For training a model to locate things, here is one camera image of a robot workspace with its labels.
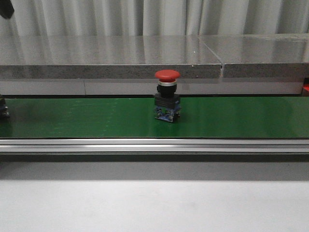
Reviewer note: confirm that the push button at left edge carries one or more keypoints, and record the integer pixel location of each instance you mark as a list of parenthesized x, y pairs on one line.
[(3, 108)]

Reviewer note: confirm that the aluminium conveyor side rail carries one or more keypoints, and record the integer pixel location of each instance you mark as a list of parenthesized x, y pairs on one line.
[(149, 146)]

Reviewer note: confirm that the grey stone slab right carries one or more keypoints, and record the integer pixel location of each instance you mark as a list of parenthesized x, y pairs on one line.
[(283, 56)]

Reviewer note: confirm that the grey curtain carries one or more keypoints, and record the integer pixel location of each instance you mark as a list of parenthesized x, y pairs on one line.
[(156, 17)]

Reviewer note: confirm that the red object at right edge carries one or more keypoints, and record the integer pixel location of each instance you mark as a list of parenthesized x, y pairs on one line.
[(305, 90)]

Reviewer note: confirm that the grey stone slab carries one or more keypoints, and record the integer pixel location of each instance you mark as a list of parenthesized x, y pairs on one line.
[(283, 56), (104, 57)]

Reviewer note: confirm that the grey stone slab left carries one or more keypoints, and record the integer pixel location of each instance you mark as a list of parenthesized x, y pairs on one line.
[(104, 57)]

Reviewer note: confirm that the dark object top left corner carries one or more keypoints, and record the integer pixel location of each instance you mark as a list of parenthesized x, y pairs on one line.
[(6, 9)]

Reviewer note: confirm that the green conveyor belt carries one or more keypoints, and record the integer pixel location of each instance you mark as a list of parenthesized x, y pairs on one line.
[(200, 117)]

